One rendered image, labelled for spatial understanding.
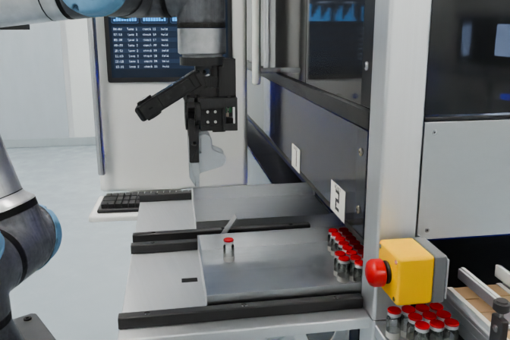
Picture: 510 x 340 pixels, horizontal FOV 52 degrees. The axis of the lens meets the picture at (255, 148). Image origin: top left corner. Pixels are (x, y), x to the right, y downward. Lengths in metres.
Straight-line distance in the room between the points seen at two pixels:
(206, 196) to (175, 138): 0.37
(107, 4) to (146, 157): 1.13
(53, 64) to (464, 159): 5.82
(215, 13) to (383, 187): 0.36
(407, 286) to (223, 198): 0.78
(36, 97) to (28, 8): 5.73
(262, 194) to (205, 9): 0.77
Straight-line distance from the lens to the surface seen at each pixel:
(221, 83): 0.83
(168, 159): 1.78
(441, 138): 0.83
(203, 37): 0.80
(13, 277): 0.97
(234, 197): 1.46
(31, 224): 1.02
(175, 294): 0.97
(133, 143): 1.78
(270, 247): 1.14
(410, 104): 0.80
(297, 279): 1.01
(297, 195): 1.48
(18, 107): 6.56
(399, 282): 0.77
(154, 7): 0.83
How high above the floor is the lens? 1.34
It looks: 13 degrees down
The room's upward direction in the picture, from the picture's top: straight up
